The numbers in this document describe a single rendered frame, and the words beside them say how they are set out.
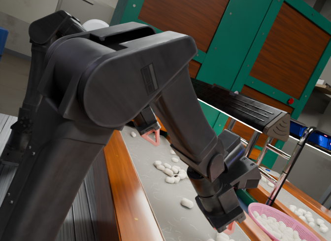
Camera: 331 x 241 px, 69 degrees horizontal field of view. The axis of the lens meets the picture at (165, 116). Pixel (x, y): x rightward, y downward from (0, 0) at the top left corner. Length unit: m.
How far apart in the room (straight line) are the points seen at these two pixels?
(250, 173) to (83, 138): 0.38
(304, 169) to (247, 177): 3.07
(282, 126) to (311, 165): 2.89
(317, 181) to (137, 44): 3.35
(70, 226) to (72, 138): 0.46
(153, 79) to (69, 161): 0.11
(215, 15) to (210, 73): 0.31
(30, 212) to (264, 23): 1.49
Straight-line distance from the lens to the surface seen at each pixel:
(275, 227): 0.99
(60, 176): 0.24
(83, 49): 0.22
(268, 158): 1.89
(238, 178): 0.51
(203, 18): 1.39
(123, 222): 0.55
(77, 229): 0.65
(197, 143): 0.35
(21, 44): 7.28
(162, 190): 0.80
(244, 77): 1.54
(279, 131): 0.67
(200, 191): 0.48
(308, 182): 3.54
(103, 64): 0.19
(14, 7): 7.29
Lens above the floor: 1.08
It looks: 9 degrees down
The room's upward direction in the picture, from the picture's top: 23 degrees clockwise
